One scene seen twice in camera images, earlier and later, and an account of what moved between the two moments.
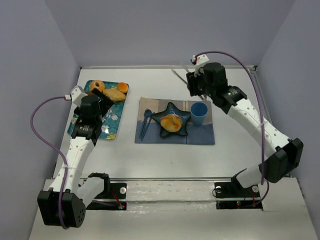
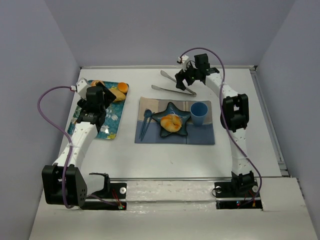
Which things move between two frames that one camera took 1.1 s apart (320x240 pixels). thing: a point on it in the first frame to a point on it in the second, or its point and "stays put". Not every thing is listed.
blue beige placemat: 197,135 stays put
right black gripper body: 191,83 to 183,77
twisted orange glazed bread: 171,122 stays put
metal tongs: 204,97 to 192,94
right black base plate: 230,195 stays put
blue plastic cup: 198,111 stays put
